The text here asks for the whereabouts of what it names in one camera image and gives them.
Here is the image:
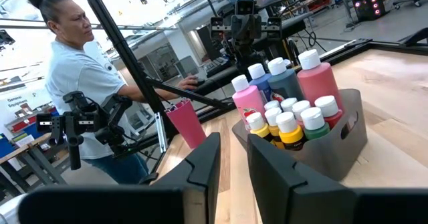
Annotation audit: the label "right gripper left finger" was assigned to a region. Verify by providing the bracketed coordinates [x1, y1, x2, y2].
[150, 132, 222, 224]

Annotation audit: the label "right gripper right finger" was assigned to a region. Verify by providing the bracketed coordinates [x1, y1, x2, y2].
[247, 133, 356, 224]

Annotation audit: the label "small yellow striped bottle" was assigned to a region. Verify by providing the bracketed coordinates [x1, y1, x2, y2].
[276, 111, 306, 151]

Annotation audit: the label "grey translucent plastic bin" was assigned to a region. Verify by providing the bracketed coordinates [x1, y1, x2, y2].
[231, 88, 368, 182]

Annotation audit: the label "large blue paint bottle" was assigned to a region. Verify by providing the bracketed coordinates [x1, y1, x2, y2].
[247, 63, 274, 102]

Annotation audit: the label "large teal paint bottle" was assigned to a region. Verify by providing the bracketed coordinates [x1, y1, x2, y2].
[267, 57, 306, 102]

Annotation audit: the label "large pink paint bottle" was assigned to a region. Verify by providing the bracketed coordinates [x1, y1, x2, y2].
[231, 74, 268, 132]

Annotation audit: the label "large coral paint bottle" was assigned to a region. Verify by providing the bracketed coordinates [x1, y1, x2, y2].
[296, 49, 345, 112]

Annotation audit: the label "red plastic cup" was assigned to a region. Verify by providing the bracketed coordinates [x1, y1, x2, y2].
[165, 98, 208, 150]

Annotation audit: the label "black keyboard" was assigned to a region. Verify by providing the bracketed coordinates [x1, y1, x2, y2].
[203, 56, 232, 78]

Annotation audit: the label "grey computer cart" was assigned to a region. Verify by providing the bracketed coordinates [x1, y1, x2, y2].
[192, 15, 308, 97]

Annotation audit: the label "black computer with pink fans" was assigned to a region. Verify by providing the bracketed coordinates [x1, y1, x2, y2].
[352, 0, 386, 23]

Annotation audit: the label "person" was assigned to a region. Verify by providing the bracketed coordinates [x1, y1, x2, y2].
[25, 0, 200, 185]

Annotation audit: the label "white printed sign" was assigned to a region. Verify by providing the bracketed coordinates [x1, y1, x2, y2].
[0, 90, 54, 131]

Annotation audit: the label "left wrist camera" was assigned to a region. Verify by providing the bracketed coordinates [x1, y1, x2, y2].
[235, 0, 255, 16]

